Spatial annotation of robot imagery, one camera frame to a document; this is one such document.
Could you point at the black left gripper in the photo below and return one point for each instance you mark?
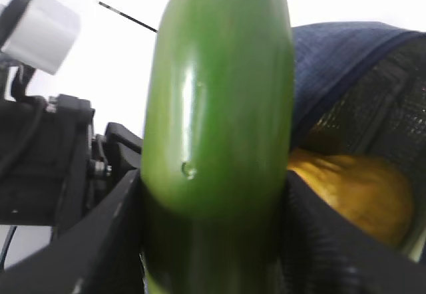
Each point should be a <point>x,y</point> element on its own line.
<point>54,168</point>

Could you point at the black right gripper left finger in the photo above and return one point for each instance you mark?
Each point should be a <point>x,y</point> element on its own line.
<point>100,254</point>

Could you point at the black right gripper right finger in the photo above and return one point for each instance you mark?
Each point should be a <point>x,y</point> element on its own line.
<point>321,252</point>

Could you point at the yellow pear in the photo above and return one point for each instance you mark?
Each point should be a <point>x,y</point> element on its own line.
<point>369,192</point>

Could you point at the green cucumber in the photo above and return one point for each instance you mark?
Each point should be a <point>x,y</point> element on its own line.
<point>215,146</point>

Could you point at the dark navy lunch bag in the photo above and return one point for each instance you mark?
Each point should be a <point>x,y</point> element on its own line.
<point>360,89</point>

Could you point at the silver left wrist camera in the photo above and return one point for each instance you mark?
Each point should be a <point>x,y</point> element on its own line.
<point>38,33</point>

